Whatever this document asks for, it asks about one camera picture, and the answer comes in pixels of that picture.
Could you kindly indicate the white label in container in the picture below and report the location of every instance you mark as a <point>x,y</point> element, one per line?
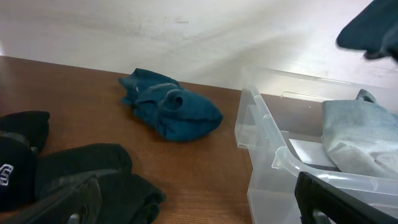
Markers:
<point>312,153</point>

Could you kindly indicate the dark blue jeans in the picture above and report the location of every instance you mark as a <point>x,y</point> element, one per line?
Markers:
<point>373,31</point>

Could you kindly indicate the teal blue garment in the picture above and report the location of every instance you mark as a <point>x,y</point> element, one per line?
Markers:
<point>175,112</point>

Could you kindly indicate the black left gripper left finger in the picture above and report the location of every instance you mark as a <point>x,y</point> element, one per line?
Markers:
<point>76,203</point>

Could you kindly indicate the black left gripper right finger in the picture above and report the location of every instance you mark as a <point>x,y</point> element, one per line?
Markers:
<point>320,202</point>

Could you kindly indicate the black garment with white print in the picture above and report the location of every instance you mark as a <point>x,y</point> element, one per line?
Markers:
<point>23,137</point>

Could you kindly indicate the light blue jeans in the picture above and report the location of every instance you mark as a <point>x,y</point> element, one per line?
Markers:
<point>360,136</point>

